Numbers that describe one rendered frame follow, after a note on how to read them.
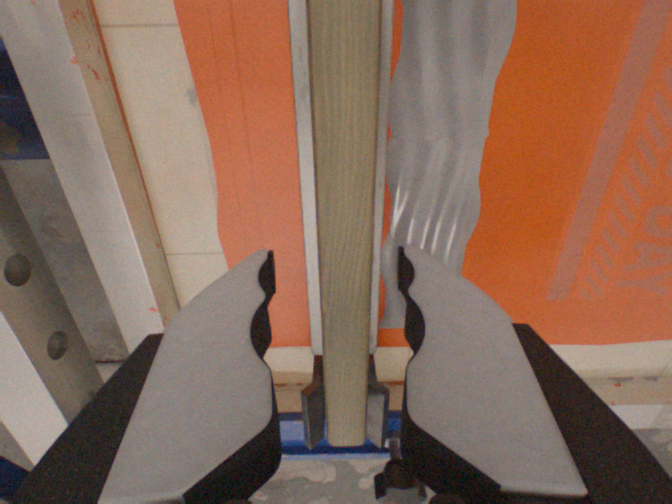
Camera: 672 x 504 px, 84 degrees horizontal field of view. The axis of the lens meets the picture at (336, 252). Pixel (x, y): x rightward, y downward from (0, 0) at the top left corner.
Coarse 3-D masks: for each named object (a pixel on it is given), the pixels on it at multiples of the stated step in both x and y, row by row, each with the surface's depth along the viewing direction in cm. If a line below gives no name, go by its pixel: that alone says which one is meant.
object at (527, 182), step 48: (240, 144) 27; (288, 144) 27; (528, 144) 27; (576, 144) 27; (240, 192) 29; (288, 192) 29; (480, 192) 29; (528, 192) 29; (240, 240) 31; (288, 240) 31; (384, 240) 31; (480, 240) 31; (528, 240) 31; (288, 288) 33; (384, 288) 34; (480, 288) 34; (528, 288) 34; (288, 336) 36; (384, 336) 36; (576, 336) 37; (624, 336) 37
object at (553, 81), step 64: (192, 0) 23; (256, 0) 23; (576, 0) 23; (192, 64) 24; (256, 64) 24; (512, 64) 25; (576, 64) 25; (256, 128) 26; (512, 128) 27; (576, 128) 27
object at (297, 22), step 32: (288, 0) 19; (384, 0) 19; (384, 32) 20; (384, 64) 21; (384, 96) 22; (384, 128) 23; (384, 160) 24; (384, 192) 25; (320, 320) 30; (320, 352) 32
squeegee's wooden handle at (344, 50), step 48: (336, 0) 14; (336, 48) 15; (336, 96) 16; (336, 144) 17; (336, 192) 18; (336, 240) 19; (336, 288) 21; (336, 336) 22; (336, 384) 24; (336, 432) 27
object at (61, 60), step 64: (0, 0) 20; (64, 0) 20; (64, 64) 21; (64, 128) 23; (128, 128) 26; (128, 192) 26; (128, 256) 28; (128, 320) 31; (384, 384) 39; (640, 384) 39
